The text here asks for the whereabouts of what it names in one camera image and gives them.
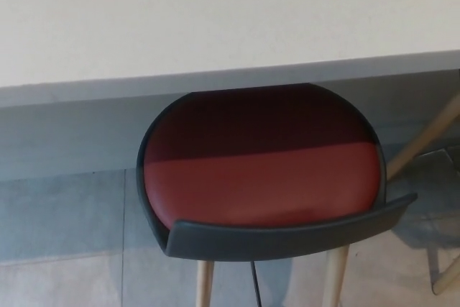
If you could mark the dark grey red-seated bar stool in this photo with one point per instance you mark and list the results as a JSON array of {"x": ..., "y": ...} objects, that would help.
[{"x": 258, "y": 184}]

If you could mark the bar stool with wooden legs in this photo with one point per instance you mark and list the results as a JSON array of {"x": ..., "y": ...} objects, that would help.
[{"x": 420, "y": 141}]

